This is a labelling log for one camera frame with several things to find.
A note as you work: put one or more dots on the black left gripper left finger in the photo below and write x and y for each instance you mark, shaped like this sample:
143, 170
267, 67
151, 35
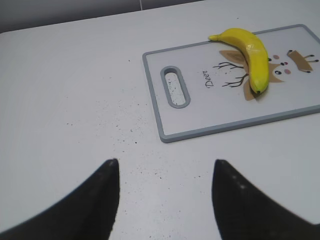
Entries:
87, 213

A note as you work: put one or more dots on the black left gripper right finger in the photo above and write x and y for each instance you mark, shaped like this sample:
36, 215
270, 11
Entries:
243, 212

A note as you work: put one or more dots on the yellow plastic banana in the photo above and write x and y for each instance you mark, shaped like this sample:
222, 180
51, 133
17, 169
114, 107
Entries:
254, 52

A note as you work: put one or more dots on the white grey-rimmed cutting board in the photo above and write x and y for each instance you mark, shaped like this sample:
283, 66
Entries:
203, 88

